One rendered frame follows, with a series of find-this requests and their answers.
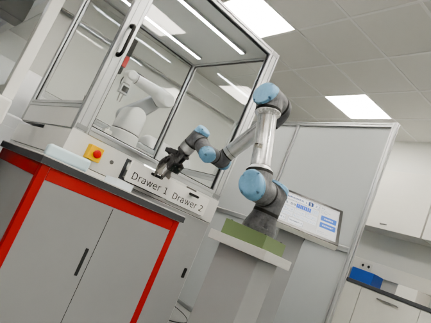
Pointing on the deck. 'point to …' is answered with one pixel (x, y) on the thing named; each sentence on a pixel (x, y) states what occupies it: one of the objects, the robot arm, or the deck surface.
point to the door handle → (127, 40)
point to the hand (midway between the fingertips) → (158, 174)
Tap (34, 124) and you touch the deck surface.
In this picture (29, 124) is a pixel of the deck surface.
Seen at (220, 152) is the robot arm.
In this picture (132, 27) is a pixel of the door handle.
